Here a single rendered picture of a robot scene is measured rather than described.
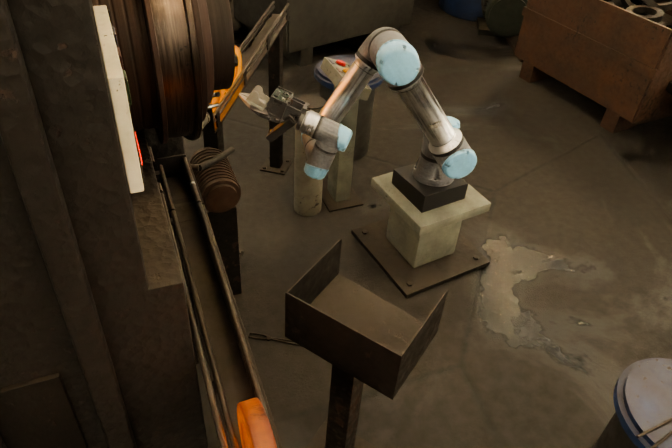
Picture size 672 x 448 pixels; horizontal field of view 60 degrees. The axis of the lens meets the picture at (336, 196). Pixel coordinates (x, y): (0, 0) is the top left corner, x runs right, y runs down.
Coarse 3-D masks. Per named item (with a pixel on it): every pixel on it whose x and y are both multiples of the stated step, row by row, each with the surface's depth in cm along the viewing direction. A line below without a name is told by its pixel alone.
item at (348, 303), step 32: (320, 288) 129; (352, 288) 132; (288, 320) 119; (320, 320) 113; (352, 320) 125; (384, 320) 127; (416, 320) 128; (320, 352) 119; (352, 352) 112; (384, 352) 106; (416, 352) 115; (352, 384) 132; (384, 384) 112; (352, 416) 143
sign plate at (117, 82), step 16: (96, 16) 87; (112, 32) 83; (112, 48) 78; (112, 64) 75; (112, 80) 72; (112, 96) 73; (128, 112) 75; (128, 128) 76; (128, 144) 78; (128, 160) 79; (128, 176) 81
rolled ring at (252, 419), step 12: (240, 408) 90; (252, 408) 88; (240, 420) 93; (252, 420) 86; (264, 420) 86; (240, 432) 97; (252, 432) 85; (264, 432) 85; (252, 444) 84; (264, 444) 84
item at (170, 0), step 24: (168, 0) 96; (168, 24) 96; (192, 24) 97; (168, 48) 98; (192, 48) 98; (168, 72) 100; (192, 72) 101; (168, 96) 103; (192, 96) 105; (168, 120) 108; (192, 120) 110
